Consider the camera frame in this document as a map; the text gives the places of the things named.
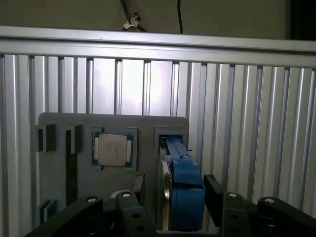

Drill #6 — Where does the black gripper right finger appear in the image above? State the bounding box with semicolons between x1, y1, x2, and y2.
203;173;316;237

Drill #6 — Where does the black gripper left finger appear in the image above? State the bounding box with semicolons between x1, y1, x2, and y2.
24;173;158;237

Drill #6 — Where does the hard disk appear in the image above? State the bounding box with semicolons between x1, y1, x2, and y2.
157;134;206;232

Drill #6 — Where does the silver CPU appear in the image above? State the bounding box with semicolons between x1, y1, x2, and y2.
92;132;136;167

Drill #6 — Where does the green RAM stick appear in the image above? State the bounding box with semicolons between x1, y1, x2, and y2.
65;130;79;206

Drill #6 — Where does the parts rack plate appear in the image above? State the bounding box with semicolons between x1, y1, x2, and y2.
34;112;191;233

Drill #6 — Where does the thin black hanging cable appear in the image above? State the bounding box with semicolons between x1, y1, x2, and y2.
177;0;185;34

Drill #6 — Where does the black metal frame post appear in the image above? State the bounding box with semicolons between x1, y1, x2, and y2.
290;0;316;41

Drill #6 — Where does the grey hose with clip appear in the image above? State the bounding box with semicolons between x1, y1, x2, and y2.
120;0;149;32

